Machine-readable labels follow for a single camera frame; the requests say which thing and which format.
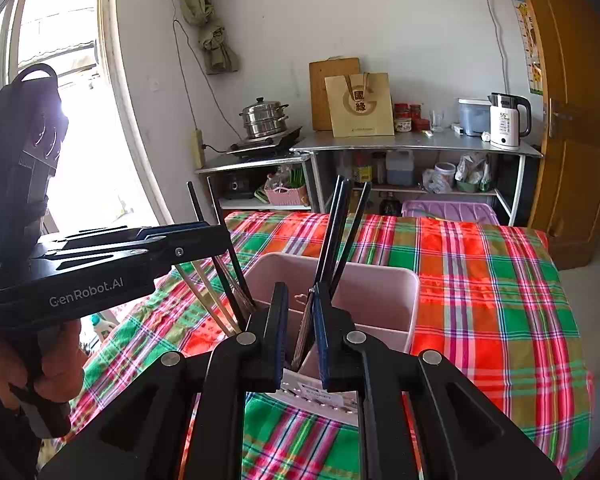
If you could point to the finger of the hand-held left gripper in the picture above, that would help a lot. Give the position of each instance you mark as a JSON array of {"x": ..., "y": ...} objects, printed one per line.
[
  {"x": 200, "y": 245},
  {"x": 170, "y": 230}
]

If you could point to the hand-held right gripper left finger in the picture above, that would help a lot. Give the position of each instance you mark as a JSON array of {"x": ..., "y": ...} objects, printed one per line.
[{"x": 284, "y": 350}]

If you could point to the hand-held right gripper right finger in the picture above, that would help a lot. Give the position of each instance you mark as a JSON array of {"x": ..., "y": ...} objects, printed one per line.
[{"x": 321, "y": 345}]

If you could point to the brown chopstick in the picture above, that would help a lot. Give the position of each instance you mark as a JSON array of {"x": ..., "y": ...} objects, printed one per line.
[
  {"x": 227, "y": 285},
  {"x": 302, "y": 330}
]

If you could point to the beige chopstick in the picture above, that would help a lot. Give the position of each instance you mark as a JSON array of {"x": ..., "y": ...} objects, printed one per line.
[
  {"x": 202, "y": 299},
  {"x": 217, "y": 296}
]

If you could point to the pink plastic utensil basket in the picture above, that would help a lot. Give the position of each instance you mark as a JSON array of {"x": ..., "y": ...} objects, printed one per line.
[{"x": 380, "y": 300}]

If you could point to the person's left forearm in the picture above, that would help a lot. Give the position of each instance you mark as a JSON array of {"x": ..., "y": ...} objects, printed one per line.
[{"x": 0, "y": 440}]

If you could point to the person's left hand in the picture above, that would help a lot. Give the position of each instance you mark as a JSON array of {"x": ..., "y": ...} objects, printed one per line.
[{"x": 62, "y": 355}]

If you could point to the window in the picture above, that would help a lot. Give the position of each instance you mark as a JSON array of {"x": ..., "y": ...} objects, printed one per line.
[{"x": 75, "y": 160}]

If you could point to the black appliance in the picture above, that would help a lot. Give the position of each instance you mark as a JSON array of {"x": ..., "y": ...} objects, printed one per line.
[{"x": 237, "y": 186}]

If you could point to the small pink basket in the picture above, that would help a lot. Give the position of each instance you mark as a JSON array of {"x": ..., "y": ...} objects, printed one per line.
[{"x": 287, "y": 197}]

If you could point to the white detergent bottle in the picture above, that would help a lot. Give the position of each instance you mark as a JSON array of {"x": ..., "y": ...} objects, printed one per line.
[{"x": 100, "y": 324}]

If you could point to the black induction cooker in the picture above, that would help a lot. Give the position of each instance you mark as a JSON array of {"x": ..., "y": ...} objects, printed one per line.
[{"x": 270, "y": 144}]

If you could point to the steel steamer pot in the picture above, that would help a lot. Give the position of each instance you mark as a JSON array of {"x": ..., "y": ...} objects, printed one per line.
[{"x": 264, "y": 117}]

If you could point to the plaid tablecloth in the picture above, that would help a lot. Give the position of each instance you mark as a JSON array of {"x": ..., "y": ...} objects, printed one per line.
[{"x": 480, "y": 285}]

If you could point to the yellow label bottle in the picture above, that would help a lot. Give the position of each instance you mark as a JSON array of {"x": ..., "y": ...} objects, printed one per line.
[{"x": 363, "y": 170}]

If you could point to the purple plastic bin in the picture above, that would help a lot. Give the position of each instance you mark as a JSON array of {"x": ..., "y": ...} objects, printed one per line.
[{"x": 445, "y": 210}]

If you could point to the wooden cutting board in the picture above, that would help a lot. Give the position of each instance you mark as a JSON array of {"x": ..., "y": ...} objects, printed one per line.
[{"x": 317, "y": 95}]

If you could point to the dark liquid jug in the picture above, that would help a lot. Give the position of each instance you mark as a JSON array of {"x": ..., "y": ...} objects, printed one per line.
[{"x": 399, "y": 170}]

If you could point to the white plastic bag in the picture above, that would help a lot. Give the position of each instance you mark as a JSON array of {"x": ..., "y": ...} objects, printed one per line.
[{"x": 432, "y": 182}]

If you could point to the white plastic jar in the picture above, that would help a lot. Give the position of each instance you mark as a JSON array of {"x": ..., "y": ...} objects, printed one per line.
[{"x": 445, "y": 176}]

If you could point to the tan paper bag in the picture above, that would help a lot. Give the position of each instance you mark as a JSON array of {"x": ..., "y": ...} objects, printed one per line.
[{"x": 360, "y": 105}]

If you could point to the metal shelf table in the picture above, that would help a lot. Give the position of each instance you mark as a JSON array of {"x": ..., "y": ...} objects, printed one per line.
[{"x": 405, "y": 142}]

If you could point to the beige curtain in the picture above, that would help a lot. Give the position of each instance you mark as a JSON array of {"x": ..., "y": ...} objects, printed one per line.
[{"x": 200, "y": 5}]

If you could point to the clear plastic bags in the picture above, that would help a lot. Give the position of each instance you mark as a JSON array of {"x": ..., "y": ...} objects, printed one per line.
[{"x": 472, "y": 172}]

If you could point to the drinking glass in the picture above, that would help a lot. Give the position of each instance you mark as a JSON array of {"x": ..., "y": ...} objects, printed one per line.
[{"x": 436, "y": 122}]

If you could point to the white lidded container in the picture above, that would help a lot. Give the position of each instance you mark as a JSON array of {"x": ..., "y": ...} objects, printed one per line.
[{"x": 472, "y": 117}]

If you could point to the white electric kettle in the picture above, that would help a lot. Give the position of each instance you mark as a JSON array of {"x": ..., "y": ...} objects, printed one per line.
[{"x": 505, "y": 122}]

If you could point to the wooden door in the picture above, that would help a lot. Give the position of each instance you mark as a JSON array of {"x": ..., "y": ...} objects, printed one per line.
[{"x": 575, "y": 110}]

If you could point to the wall poster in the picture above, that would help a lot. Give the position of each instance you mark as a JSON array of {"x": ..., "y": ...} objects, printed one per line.
[{"x": 527, "y": 45}]

